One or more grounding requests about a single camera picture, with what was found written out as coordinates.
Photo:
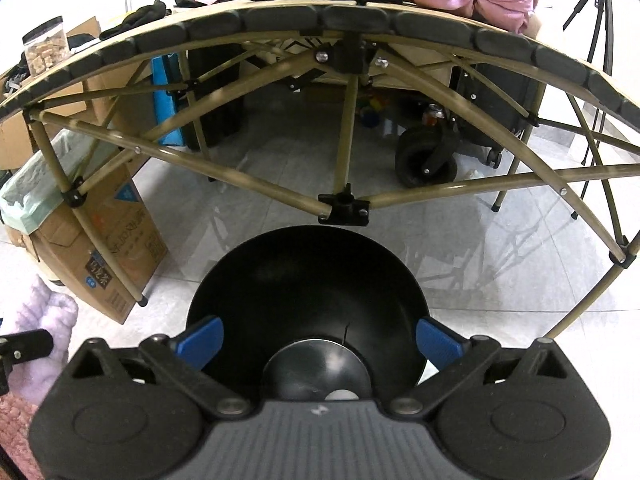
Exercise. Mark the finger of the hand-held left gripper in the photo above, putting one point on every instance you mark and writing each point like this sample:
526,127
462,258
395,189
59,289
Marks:
30,345

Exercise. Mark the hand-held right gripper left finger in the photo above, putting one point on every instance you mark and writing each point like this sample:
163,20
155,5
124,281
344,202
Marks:
205,338

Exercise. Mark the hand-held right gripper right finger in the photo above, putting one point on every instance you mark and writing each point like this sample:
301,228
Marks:
437,342

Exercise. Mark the round black bin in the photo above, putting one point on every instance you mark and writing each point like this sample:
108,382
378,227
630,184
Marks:
305,280

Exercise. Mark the printed cardboard box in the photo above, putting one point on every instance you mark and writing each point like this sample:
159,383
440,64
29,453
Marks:
115,240

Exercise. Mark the green plastic bag liner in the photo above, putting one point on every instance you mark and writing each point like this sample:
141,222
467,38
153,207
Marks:
30,185

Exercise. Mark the blue bag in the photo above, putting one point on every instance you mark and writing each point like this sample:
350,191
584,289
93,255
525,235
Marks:
165,110

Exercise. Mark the tall black case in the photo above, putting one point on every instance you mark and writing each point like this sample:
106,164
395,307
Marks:
220,95

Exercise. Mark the black suitcase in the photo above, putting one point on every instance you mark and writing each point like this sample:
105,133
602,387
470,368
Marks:
495,105

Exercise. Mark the plain brown cardboard box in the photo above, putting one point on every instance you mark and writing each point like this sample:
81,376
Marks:
95,91

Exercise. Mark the clear snack jar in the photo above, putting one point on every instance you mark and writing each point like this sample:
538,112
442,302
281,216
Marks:
47,52

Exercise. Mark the tan slatted folding table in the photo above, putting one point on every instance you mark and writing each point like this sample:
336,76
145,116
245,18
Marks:
350,17

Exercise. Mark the black tripod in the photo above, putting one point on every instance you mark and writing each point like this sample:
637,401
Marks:
606,20

